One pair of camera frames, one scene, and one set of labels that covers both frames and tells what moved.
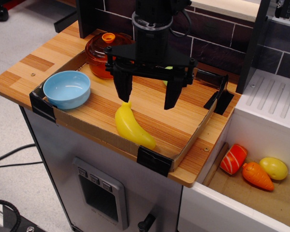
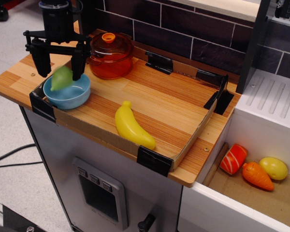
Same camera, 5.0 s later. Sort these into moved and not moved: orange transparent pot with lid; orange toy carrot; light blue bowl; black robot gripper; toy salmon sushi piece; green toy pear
Moved: black robot gripper; green toy pear
Not moved: orange toy carrot; orange transparent pot with lid; light blue bowl; toy salmon sushi piece
